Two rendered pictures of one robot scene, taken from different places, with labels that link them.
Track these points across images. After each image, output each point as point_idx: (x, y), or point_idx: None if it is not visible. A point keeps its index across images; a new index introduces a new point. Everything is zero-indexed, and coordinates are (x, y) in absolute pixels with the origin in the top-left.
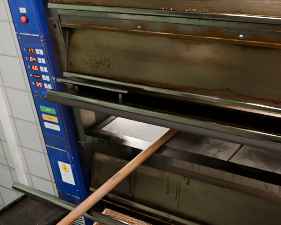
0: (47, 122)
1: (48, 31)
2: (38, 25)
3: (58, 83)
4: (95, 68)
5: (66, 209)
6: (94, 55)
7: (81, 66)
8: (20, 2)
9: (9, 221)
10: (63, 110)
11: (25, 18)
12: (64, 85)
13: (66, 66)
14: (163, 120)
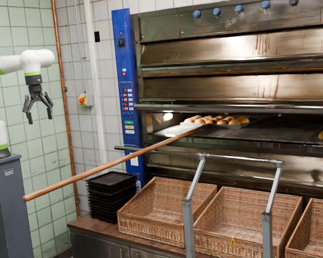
0: (127, 129)
1: (135, 80)
2: (131, 76)
3: None
4: (158, 95)
5: None
6: (158, 89)
7: (151, 95)
8: (123, 66)
9: (103, 179)
10: (137, 122)
11: (125, 73)
12: None
13: (143, 97)
14: (193, 107)
